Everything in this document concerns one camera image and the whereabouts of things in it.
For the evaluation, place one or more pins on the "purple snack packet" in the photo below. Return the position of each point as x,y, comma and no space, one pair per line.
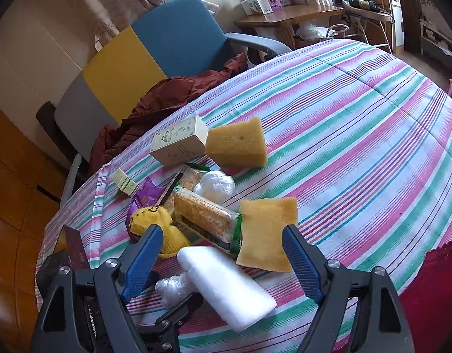
147,195

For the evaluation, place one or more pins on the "small green box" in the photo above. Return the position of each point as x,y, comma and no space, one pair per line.
124,183

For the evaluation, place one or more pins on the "white foam block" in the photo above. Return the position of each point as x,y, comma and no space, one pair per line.
237,299

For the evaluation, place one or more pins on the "maroon jacket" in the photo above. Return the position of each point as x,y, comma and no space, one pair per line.
161,101

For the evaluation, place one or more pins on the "wooden desk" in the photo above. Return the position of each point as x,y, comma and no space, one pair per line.
283,20

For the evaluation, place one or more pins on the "wooden wardrobe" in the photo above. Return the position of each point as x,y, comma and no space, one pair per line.
30,186

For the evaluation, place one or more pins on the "short cracker packet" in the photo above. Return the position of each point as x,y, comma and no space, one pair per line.
187,177

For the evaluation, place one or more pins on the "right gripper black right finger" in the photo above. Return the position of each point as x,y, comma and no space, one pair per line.
307,262

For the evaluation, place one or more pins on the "gold tray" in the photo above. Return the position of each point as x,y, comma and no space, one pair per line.
69,241

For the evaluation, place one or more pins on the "white plastic ball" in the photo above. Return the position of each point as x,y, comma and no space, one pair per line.
216,186

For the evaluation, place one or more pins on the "tan wedge sponge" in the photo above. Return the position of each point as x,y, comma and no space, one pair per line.
237,145

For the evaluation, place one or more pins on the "yellow sponge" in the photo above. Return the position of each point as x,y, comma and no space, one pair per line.
263,221

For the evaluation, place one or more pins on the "striped bed sheet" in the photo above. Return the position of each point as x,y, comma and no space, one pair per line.
362,140

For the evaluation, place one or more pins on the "long cracker packet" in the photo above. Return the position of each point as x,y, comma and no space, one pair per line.
209,220

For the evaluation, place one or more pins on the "beige carton box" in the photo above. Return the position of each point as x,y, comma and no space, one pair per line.
181,142

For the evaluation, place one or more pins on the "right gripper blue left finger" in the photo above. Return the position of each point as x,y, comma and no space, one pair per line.
137,262

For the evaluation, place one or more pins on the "tricolour armchair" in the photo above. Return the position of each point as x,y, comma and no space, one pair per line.
177,38

